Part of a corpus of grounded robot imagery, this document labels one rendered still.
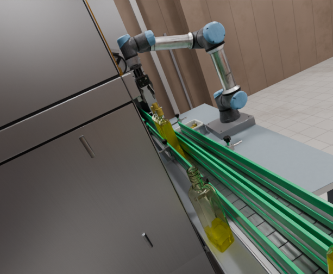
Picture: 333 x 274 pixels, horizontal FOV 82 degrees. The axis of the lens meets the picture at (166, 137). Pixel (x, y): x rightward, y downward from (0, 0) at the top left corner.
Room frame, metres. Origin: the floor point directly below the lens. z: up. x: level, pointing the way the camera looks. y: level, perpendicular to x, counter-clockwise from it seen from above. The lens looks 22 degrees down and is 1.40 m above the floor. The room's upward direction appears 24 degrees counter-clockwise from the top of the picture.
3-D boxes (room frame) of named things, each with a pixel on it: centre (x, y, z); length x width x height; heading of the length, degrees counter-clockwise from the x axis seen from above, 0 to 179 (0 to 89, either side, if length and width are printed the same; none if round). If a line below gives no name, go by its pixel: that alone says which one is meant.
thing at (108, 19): (2.45, 0.17, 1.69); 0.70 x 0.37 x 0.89; 9
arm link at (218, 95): (1.31, -0.49, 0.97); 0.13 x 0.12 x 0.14; 7
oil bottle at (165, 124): (1.04, -0.02, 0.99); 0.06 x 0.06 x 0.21; 9
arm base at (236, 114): (1.31, -0.50, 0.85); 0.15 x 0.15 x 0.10
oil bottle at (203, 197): (0.38, -0.02, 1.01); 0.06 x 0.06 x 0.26; 22
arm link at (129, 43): (1.13, -0.01, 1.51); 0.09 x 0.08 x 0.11; 97
